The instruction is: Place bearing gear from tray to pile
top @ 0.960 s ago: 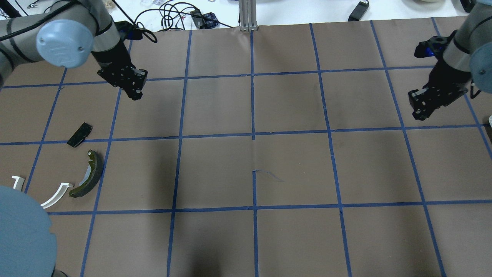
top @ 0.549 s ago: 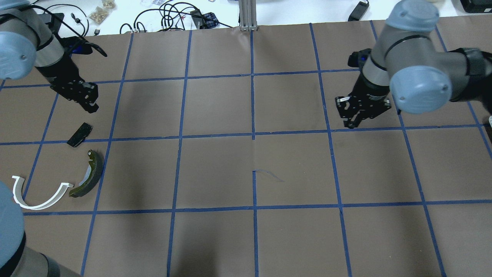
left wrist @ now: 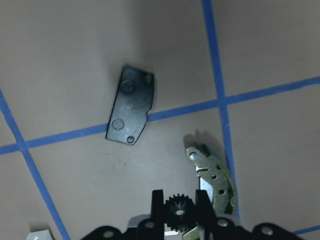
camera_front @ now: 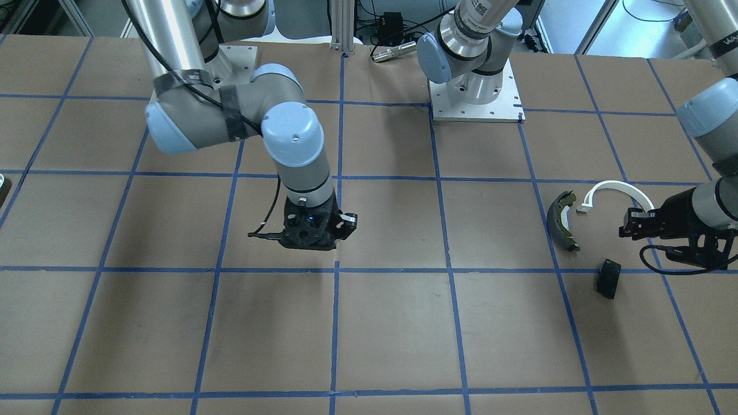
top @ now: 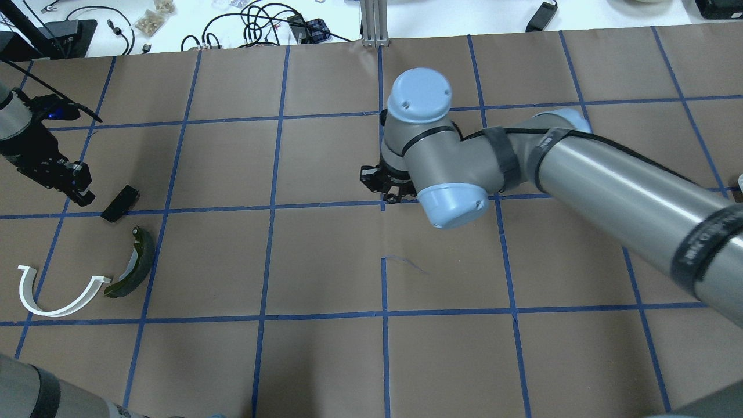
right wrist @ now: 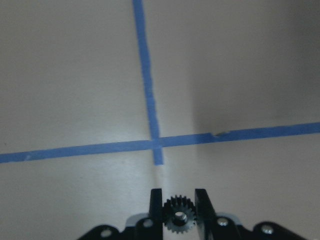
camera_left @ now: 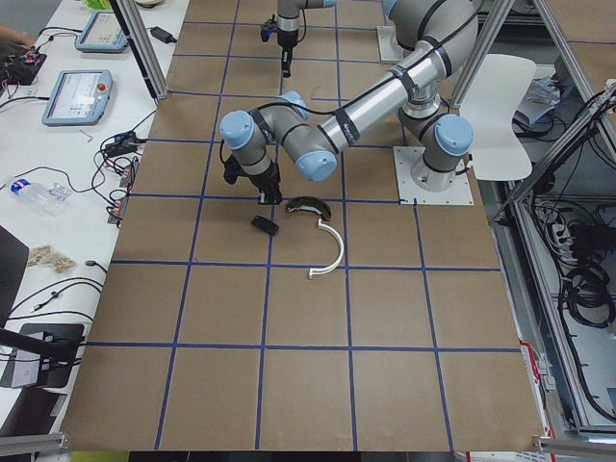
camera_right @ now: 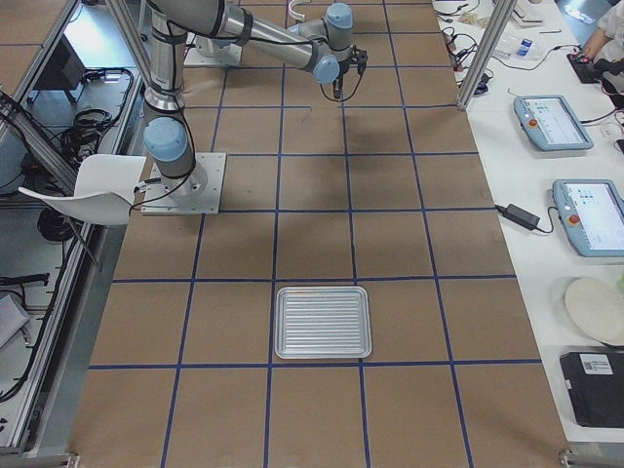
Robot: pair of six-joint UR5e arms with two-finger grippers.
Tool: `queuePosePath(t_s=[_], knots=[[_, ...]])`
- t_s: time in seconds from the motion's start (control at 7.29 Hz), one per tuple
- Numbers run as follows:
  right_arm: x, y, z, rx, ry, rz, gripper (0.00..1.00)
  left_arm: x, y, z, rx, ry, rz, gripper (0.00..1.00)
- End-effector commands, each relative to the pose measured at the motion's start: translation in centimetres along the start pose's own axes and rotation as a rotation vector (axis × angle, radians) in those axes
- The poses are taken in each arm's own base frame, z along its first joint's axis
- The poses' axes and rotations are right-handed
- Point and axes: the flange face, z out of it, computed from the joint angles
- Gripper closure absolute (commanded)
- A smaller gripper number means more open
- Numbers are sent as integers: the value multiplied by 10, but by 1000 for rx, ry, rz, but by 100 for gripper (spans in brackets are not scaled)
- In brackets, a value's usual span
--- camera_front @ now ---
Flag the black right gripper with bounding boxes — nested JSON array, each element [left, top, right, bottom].
[[280, 194, 358, 251]]

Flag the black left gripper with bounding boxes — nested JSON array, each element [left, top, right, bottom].
[[619, 187, 730, 254]]

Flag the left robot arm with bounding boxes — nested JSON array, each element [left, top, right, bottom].
[[619, 1, 737, 244]]

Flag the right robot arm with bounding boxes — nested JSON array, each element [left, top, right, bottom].
[[122, 1, 357, 251]]

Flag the black brake pad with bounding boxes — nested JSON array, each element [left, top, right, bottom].
[[594, 258, 622, 300]]

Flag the green curved brake shoe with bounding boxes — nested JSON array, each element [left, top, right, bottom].
[[546, 191, 581, 252]]

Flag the white curved plastic bracket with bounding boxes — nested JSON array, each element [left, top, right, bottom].
[[575, 180, 656, 213]]

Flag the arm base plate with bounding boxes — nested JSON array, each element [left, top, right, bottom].
[[428, 61, 526, 123]]

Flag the aluminium frame post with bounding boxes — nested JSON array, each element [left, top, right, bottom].
[[329, 0, 356, 55]]

